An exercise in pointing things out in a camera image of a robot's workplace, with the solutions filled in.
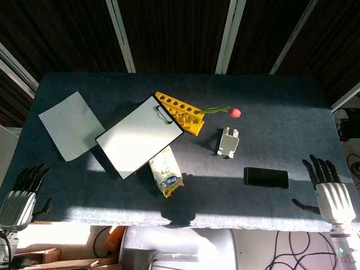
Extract yellow white snack packet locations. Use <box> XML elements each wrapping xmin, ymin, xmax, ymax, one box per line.
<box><xmin>148</xmin><ymin>145</ymin><xmax>186</xmax><ymax>199</ymax></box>

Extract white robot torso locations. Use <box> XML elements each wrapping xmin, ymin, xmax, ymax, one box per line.
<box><xmin>118</xmin><ymin>226</ymin><xmax>240</xmax><ymax>270</ymax></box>

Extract black floor cables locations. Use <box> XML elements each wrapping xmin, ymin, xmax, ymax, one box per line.
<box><xmin>264</xmin><ymin>230</ymin><xmax>338</xmax><ymax>270</ymax></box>

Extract white paper sheet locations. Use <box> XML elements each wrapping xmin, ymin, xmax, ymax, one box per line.
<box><xmin>38</xmin><ymin>91</ymin><xmax>106</xmax><ymax>163</ymax></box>

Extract artificial red tulip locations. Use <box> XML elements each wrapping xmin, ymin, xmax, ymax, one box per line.
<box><xmin>201</xmin><ymin>106</ymin><xmax>242</xmax><ymax>118</ymax></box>

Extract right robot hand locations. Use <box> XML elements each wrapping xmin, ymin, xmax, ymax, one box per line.
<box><xmin>291</xmin><ymin>154</ymin><xmax>357</xmax><ymax>226</ymax></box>

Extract orange object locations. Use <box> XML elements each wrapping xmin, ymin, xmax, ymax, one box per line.
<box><xmin>104</xmin><ymin>226</ymin><xmax>126</xmax><ymax>253</ymax></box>

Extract black looped cable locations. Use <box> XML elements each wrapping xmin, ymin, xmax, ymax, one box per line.
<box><xmin>93</xmin><ymin>226</ymin><xmax>113</xmax><ymax>258</ymax></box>

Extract black smartphone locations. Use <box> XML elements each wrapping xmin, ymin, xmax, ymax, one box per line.
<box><xmin>243</xmin><ymin>166</ymin><xmax>290</xmax><ymax>190</ymax></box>

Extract white clipboard with black clip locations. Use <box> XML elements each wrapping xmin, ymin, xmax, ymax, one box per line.
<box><xmin>94</xmin><ymin>95</ymin><xmax>186</xmax><ymax>181</ymax></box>

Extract blue table cloth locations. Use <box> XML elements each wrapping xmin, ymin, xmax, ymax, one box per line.
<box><xmin>0</xmin><ymin>72</ymin><xmax>360</xmax><ymax>233</ymax></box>

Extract cardboard box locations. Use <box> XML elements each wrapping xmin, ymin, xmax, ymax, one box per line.
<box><xmin>12</xmin><ymin>246</ymin><xmax>123</xmax><ymax>270</ymax></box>

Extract white plastic holder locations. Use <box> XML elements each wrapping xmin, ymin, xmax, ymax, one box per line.
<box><xmin>217</xmin><ymin>127</ymin><xmax>241</xmax><ymax>159</ymax></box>

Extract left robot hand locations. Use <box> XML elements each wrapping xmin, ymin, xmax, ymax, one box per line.
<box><xmin>0</xmin><ymin>163</ymin><xmax>53</xmax><ymax>233</ymax></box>

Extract yellow test tube rack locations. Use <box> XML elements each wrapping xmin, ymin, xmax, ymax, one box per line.
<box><xmin>155</xmin><ymin>91</ymin><xmax>206</xmax><ymax>137</ymax></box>

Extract white partition post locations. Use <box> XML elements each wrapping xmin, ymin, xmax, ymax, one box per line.
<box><xmin>0</xmin><ymin>42</ymin><xmax>39</xmax><ymax>92</ymax></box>
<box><xmin>331</xmin><ymin>84</ymin><xmax>360</xmax><ymax>113</ymax></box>
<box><xmin>106</xmin><ymin>0</ymin><xmax>137</xmax><ymax>74</ymax></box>
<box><xmin>215</xmin><ymin>0</ymin><xmax>247</xmax><ymax>75</ymax></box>
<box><xmin>269</xmin><ymin>0</ymin><xmax>320</xmax><ymax>75</ymax></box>

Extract black equipment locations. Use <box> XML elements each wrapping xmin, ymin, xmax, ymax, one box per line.
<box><xmin>333</xmin><ymin>108</ymin><xmax>360</xmax><ymax>141</ymax></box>

